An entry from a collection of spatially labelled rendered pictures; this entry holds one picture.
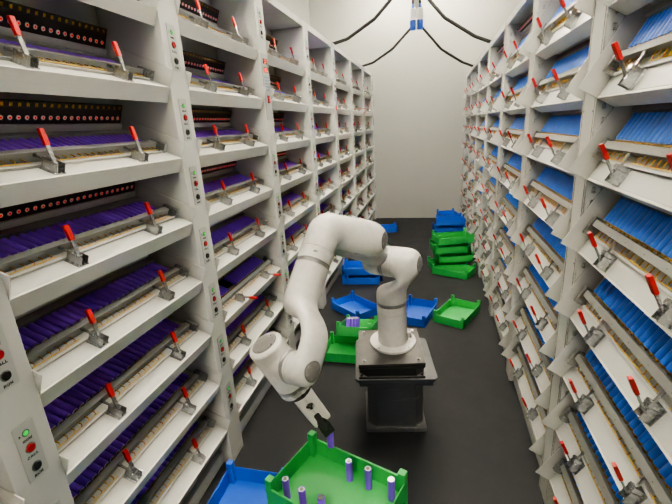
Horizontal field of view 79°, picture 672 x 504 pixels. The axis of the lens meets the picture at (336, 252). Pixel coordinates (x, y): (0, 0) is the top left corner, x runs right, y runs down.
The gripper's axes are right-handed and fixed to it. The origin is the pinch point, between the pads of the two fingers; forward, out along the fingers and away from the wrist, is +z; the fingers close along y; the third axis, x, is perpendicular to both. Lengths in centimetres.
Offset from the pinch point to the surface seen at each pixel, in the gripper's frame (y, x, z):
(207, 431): 52, 35, 16
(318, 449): 7.2, 5.4, 12.7
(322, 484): -2.7, 9.4, 12.8
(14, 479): -1, 50, -41
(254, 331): 83, 1, 11
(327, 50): 215, -158, -70
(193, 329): 54, 17, -20
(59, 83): 24, 2, -97
